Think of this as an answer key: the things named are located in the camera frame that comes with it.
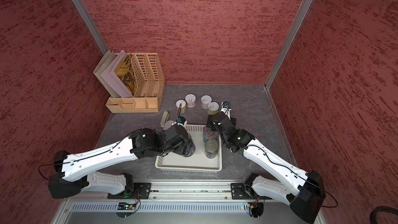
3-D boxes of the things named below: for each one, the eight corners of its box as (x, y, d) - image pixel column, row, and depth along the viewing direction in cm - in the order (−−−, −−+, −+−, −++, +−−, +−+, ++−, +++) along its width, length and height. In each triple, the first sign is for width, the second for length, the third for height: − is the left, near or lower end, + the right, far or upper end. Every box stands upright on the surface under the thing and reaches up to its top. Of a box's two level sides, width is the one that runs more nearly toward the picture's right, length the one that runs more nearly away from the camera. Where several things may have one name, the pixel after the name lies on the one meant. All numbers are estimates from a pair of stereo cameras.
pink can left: (185, 107, 108) (184, 102, 104) (186, 98, 114) (185, 93, 110) (195, 107, 109) (195, 102, 104) (196, 98, 114) (195, 93, 110)
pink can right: (200, 108, 107) (200, 104, 103) (200, 99, 113) (200, 95, 109) (211, 108, 107) (211, 104, 103) (211, 99, 113) (211, 95, 109)
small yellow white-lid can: (176, 113, 105) (175, 107, 100) (177, 105, 110) (176, 99, 105) (185, 113, 105) (185, 107, 100) (186, 105, 110) (185, 99, 105)
